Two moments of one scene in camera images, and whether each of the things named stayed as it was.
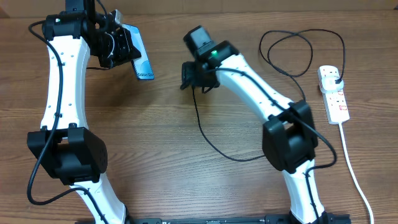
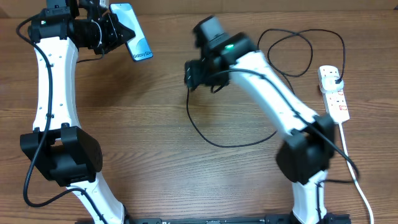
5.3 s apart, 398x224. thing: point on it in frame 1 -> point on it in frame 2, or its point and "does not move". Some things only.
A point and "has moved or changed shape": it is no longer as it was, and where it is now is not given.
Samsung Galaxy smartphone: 142,65 -> 138,46
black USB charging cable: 267,58 has moved or changed shape
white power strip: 335,102 does not move
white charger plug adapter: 328,84 does not move
